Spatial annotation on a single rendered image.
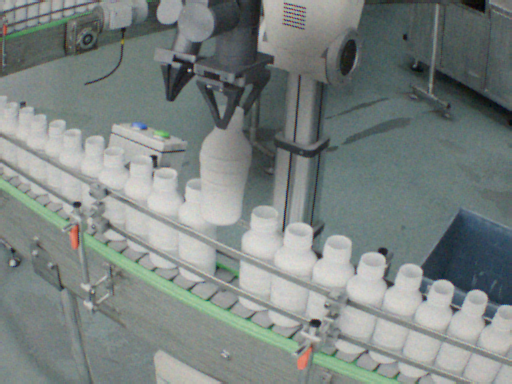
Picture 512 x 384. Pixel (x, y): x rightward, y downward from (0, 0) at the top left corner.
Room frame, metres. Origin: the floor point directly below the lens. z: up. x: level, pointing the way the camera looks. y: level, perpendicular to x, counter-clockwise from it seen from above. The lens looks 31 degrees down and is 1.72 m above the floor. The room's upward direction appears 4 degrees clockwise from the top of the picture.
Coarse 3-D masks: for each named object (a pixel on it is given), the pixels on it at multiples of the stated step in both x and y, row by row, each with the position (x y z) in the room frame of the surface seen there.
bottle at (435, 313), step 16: (432, 288) 0.70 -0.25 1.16; (448, 288) 0.71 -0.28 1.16; (432, 304) 0.69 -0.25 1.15; (448, 304) 0.69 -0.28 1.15; (416, 320) 0.70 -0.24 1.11; (432, 320) 0.68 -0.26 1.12; (448, 320) 0.68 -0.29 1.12; (416, 336) 0.69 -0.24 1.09; (416, 352) 0.68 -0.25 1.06; (432, 352) 0.68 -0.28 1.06; (400, 368) 0.69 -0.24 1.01; (416, 368) 0.68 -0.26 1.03
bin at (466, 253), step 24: (456, 216) 1.25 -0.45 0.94; (480, 216) 1.25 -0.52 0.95; (456, 240) 1.28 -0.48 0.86; (480, 240) 1.24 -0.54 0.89; (504, 240) 1.21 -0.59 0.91; (432, 264) 1.14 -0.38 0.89; (456, 264) 1.27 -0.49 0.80; (480, 264) 1.23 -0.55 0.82; (504, 264) 1.19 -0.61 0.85; (456, 288) 1.25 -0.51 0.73; (480, 288) 1.22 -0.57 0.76; (504, 288) 1.18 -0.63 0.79
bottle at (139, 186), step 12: (144, 156) 1.01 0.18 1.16; (132, 168) 0.98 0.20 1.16; (144, 168) 0.98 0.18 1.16; (132, 180) 0.98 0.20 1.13; (144, 180) 0.97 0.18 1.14; (132, 192) 0.96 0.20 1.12; (144, 192) 0.96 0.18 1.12; (144, 204) 0.96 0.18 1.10; (132, 216) 0.96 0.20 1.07; (144, 216) 0.96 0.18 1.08; (132, 228) 0.96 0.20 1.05; (144, 228) 0.96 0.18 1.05; (144, 240) 0.96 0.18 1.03; (144, 252) 0.96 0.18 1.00
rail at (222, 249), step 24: (24, 144) 1.12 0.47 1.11; (48, 192) 1.08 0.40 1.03; (264, 264) 0.82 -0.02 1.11; (240, 288) 0.84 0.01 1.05; (312, 288) 0.77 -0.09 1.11; (288, 312) 0.79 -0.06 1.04; (384, 312) 0.71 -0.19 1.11; (432, 336) 0.67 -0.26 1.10; (408, 360) 0.68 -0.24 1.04; (504, 360) 0.60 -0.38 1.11
